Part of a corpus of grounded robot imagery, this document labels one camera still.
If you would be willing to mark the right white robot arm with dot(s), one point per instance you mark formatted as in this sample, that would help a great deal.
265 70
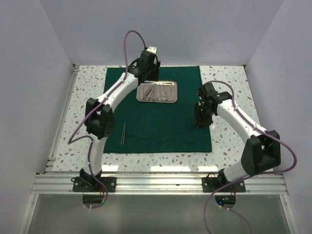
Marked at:
262 149

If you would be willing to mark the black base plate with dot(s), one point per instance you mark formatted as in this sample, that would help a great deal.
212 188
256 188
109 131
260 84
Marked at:
212 182
79 185

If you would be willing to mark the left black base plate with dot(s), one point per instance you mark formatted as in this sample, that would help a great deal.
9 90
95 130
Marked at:
79 185

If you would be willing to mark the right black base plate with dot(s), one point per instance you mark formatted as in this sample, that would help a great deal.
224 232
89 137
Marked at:
212 182

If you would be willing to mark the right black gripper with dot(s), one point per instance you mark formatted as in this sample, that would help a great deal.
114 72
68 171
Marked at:
199 121

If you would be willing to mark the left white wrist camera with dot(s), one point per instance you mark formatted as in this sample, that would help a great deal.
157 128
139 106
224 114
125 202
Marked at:
152 49

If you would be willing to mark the aluminium rail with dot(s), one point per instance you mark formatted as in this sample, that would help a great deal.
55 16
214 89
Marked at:
157 184
51 156

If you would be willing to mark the steel instrument tray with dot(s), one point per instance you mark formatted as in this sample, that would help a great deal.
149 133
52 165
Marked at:
157 92

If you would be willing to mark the aluminium left side rail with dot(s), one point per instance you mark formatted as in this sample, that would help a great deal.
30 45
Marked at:
51 156

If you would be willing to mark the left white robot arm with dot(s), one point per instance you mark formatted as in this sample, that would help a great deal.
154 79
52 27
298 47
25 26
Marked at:
100 120

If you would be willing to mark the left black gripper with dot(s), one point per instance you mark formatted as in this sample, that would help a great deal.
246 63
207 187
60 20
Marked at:
154 75

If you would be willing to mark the dark green surgical cloth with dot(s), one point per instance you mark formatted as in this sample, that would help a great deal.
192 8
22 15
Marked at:
161 127

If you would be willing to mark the aluminium front rail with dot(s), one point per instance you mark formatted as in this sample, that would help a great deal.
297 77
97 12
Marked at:
157 184

